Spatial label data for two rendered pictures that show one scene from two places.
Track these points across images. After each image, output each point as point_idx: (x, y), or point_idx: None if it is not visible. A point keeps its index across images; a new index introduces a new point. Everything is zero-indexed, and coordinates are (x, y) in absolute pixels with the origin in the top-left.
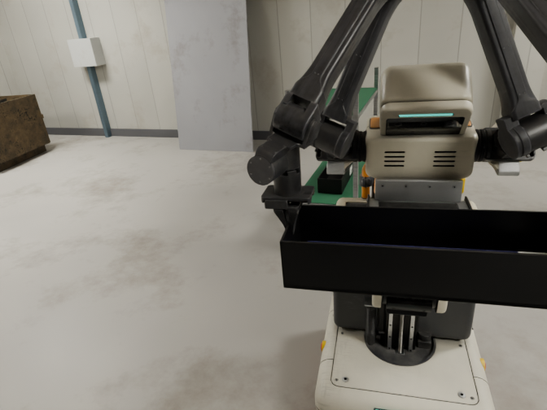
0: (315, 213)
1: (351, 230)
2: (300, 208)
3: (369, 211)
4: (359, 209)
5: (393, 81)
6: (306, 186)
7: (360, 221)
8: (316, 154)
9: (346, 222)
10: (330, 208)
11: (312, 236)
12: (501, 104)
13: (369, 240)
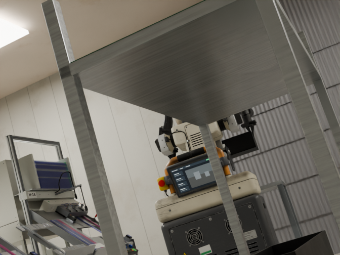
0: (245, 135)
1: (235, 145)
2: (249, 132)
3: (226, 140)
4: (229, 138)
5: None
6: (243, 124)
7: (230, 143)
8: (242, 120)
9: (235, 142)
10: (239, 135)
11: (249, 144)
12: (171, 124)
13: (229, 151)
